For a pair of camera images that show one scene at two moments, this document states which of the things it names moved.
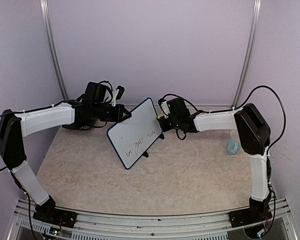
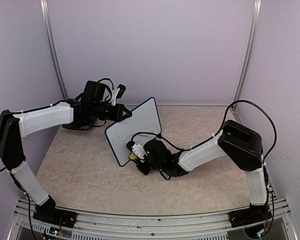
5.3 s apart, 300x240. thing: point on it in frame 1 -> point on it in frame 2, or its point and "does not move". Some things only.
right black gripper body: [174, 124] -> [145, 170]
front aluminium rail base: [279, 225] does not move
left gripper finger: [125, 114] does not move
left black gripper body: [110, 116] does not move
